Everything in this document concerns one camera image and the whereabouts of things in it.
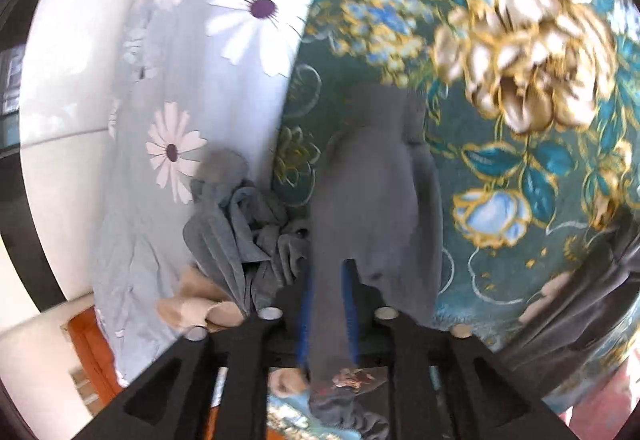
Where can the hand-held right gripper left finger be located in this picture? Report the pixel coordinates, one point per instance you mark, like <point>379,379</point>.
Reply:
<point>303,330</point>

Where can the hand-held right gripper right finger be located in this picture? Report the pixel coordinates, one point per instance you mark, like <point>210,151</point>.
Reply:
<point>349,305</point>

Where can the grey pants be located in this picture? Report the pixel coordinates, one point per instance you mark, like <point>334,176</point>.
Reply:
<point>370,200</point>

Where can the pile of grey-blue clothes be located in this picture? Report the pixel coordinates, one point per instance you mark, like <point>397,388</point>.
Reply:
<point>235,230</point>

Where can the beige garment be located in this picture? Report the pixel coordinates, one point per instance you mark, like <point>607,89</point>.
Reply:
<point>195,307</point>

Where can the teal floral blanket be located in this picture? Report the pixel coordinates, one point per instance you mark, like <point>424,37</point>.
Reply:
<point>500,200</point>

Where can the dark cloth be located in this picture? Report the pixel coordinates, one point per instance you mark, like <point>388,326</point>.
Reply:
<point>575,310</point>

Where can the light blue floral duvet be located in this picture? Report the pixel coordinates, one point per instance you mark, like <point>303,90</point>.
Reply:
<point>200,70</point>

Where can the white wardrobe with black strip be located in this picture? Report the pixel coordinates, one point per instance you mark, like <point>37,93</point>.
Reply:
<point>65,70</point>

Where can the orange wooden bed frame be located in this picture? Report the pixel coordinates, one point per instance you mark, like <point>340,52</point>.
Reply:
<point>90,350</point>

